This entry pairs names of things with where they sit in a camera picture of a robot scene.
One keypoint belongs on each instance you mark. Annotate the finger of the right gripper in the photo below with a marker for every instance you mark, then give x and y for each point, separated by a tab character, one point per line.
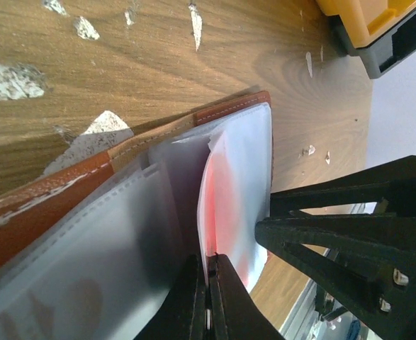
392	184
387	242

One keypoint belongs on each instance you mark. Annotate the orange bin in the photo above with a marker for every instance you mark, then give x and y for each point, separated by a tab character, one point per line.
367	20

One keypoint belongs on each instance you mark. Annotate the brown leather card holder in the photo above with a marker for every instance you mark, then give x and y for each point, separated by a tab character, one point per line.
92	251

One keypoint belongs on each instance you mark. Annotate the aluminium rail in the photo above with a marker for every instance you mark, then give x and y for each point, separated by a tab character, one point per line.
317	315

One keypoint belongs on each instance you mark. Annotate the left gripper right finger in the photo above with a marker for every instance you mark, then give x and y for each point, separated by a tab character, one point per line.
233	314

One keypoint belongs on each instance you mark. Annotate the red circle card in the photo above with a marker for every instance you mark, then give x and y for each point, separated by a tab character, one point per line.
234	196

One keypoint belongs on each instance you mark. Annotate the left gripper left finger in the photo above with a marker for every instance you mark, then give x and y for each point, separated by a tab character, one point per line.
183	312

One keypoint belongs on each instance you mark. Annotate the black bin with teal cards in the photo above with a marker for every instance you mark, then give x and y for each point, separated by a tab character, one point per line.
382	55

